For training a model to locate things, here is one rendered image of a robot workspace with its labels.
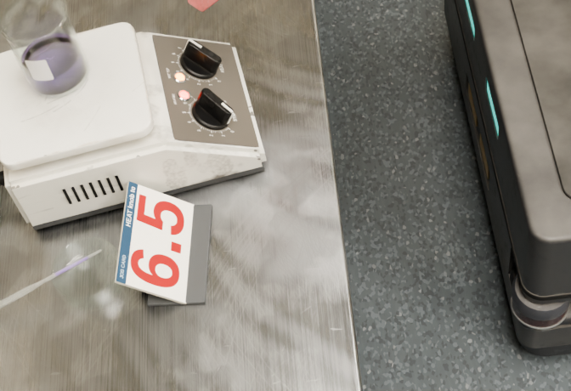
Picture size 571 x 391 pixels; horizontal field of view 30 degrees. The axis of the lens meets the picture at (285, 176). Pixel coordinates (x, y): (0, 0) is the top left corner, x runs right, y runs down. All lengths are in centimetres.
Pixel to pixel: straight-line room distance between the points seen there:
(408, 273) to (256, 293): 88
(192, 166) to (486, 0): 77
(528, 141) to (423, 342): 40
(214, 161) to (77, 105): 11
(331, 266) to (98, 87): 23
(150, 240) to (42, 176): 10
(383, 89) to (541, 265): 65
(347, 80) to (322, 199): 107
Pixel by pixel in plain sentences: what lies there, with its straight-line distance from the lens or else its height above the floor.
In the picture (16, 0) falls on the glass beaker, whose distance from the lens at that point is 84.
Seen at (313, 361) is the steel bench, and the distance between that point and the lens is 78.
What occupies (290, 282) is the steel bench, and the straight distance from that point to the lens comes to 82.
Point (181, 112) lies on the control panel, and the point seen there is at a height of 81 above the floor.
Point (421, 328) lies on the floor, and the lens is 163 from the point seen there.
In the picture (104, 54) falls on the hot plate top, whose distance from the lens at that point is 87.
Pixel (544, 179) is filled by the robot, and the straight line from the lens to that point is 134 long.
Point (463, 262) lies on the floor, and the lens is 169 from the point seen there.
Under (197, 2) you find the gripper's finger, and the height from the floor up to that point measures 87.
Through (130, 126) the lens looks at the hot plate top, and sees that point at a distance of 82.
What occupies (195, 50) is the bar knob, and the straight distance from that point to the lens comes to 88.
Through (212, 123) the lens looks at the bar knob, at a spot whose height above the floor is 80.
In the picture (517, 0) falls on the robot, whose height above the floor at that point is 36.
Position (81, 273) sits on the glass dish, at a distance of 86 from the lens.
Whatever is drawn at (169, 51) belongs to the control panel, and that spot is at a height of 81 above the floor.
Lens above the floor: 145
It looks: 54 degrees down
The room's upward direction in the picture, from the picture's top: 12 degrees counter-clockwise
